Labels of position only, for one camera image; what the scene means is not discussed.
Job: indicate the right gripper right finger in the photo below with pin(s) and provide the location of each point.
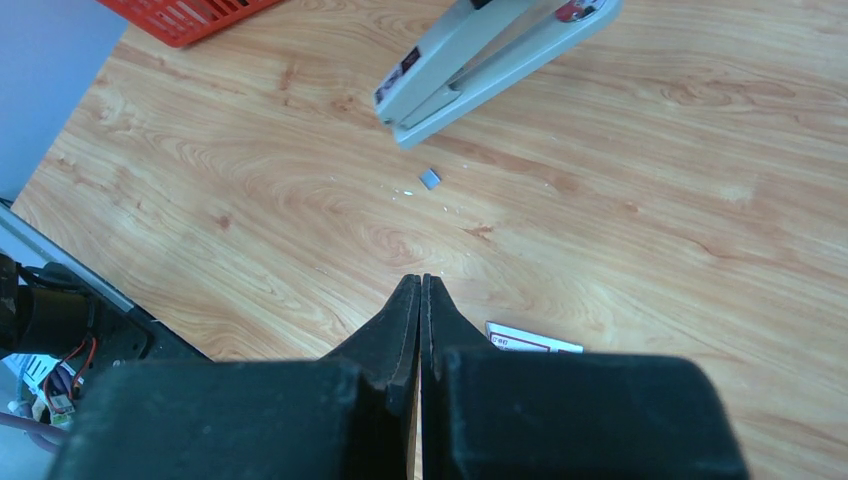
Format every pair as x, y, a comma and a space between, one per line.
488, 413

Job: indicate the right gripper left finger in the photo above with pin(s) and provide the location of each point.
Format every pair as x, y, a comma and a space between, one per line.
347, 415

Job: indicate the white red staple box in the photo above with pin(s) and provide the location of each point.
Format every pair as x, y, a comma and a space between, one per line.
511, 339

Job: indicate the black and grey stapler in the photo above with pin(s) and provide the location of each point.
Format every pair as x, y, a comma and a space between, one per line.
475, 51

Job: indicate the red plastic shopping basket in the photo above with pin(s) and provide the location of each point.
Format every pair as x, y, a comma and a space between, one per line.
179, 23

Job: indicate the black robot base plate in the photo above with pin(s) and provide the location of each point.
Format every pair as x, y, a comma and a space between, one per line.
51, 316

